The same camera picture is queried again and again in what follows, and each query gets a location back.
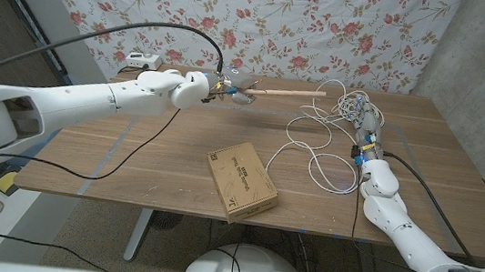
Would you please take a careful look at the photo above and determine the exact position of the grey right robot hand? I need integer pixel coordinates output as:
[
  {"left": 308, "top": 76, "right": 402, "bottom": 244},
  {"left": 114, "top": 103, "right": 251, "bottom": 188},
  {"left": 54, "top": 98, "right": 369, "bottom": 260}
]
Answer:
[{"left": 340, "top": 95, "right": 389, "bottom": 165}]

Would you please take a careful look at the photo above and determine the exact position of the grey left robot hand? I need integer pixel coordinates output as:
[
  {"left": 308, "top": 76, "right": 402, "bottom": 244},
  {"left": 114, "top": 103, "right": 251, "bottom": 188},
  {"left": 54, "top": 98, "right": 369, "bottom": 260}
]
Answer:
[{"left": 207, "top": 65, "right": 263, "bottom": 107}]

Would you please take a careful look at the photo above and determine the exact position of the wooden slat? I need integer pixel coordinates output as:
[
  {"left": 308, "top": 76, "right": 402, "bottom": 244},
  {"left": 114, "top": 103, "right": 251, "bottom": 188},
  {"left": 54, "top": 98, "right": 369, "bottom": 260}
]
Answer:
[{"left": 245, "top": 83, "right": 327, "bottom": 104}]

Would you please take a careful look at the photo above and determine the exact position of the white Ethernet cable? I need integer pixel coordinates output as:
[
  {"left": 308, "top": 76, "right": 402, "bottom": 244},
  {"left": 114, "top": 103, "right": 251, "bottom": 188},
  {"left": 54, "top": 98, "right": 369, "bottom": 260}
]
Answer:
[{"left": 263, "top": 72, "right": 390, "bottom": 200}]

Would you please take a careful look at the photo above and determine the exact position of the brown cardboard box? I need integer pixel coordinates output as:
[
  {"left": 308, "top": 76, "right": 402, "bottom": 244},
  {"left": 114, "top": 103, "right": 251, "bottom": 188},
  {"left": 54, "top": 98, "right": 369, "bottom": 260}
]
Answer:
[{"left": 199, "top": 136, "right": 285, "bottom": 229}]

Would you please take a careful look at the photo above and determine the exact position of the floral backdrop cloth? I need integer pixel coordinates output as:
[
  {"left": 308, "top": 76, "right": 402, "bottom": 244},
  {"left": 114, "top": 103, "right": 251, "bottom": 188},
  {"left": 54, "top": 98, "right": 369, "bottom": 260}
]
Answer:
[{"left": 18, "top": 0, "right": 465, "bottom": 119}]

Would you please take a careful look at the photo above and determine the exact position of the dark round floor fan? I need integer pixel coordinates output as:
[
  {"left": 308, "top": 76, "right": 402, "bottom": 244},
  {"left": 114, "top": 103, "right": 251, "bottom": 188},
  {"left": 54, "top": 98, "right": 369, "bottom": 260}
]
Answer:
[{"left": 149, "top": 210, "right": 184, "bottom": 234}]

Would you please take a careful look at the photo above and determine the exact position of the blue padded stool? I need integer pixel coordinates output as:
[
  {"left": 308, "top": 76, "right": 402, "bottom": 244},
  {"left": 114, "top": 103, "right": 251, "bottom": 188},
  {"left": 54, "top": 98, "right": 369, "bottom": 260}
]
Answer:
[{"left": 18, "top": 125, "right": 64, "bottom": 170}]

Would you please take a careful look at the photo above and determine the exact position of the yellow black foot pedal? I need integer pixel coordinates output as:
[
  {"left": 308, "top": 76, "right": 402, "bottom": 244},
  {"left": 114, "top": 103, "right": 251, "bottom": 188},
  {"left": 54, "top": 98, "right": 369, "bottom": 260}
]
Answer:
[{"left": 0, "top": 167, "right": 20, "bottom": 196}]

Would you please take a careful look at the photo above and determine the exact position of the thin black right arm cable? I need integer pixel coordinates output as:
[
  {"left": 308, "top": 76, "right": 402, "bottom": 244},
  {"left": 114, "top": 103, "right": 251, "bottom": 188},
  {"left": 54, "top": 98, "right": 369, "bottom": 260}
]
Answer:
[{"left": 342, "top": 165, "right": 485, "bottom": 272}]

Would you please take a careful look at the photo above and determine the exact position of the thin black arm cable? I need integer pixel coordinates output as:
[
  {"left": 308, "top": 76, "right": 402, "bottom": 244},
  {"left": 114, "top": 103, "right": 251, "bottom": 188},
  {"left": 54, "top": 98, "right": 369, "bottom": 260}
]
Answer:
[
  {"left": 342, "top": 165, "right": 485, "bottom": 272},
  {"left": 0, "top": 87, "right": 182, "bottom": 272}
]

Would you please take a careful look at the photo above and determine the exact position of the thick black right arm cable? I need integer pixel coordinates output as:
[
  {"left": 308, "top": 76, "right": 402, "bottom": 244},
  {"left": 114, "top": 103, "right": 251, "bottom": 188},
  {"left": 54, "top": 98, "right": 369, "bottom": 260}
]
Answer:
[{"left": 370, "top": 150, "right": 484, "bottom": 267}]

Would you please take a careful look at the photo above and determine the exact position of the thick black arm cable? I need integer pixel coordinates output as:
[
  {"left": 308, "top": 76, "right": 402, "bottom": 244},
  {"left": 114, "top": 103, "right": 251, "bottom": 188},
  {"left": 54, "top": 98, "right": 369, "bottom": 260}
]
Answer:
[
  {"left": 0, "top": 2, "right": 229, "bottom": 114},
  {"left": 370, "top": 150, "right": 484, "bottom": 267}
]

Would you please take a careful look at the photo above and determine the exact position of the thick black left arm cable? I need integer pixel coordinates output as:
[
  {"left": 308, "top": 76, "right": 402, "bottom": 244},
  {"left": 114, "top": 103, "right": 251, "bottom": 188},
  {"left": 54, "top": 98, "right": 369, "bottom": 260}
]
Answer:
[{"left": 0, "top": 2, "right": 229, "bottom": 114}]

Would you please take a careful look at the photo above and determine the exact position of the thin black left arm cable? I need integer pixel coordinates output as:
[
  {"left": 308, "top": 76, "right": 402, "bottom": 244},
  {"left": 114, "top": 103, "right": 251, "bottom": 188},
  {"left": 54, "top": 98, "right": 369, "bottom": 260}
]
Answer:
[{"left": 0, "top": 87, "right": 182, "bottom": 272}]

